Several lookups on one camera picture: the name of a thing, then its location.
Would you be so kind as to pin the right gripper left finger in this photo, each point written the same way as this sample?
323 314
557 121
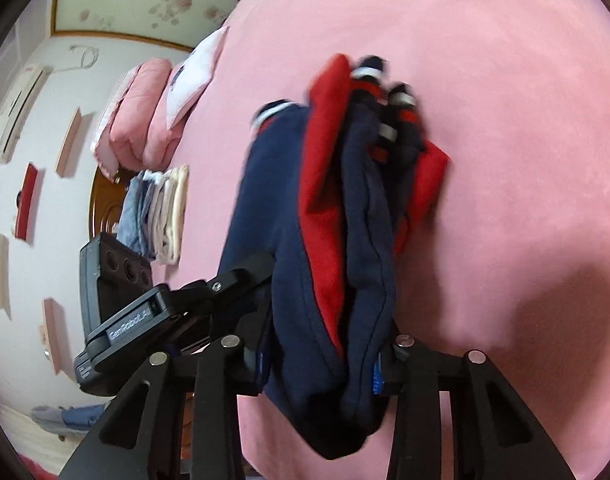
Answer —
177 418

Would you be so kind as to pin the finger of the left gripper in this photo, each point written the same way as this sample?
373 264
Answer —
232 294

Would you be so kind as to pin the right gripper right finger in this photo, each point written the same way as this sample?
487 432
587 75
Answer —
494 432

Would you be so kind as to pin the navy red varsity jacket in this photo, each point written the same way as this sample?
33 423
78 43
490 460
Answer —
334 188

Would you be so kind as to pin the folded cream white clothes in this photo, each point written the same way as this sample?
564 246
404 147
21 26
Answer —
163 214

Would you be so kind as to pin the folded blue jeans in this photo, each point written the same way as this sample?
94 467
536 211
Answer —
131 229

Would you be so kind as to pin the wooden headboard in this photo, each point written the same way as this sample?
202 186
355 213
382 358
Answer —
106 199

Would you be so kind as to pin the folded pink quilt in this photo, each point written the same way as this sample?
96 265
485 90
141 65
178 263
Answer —
133 133

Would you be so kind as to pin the white printed small pillow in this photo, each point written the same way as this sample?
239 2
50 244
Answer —
193 76

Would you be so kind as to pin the pink plush bed blanket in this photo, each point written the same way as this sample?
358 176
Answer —
516 261

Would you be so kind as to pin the red wall shelf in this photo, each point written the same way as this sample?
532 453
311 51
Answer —
24 202

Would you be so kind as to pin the pink wall shelf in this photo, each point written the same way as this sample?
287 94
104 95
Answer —
67 143

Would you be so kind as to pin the white wall air conditioner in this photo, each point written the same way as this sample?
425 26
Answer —
16 104

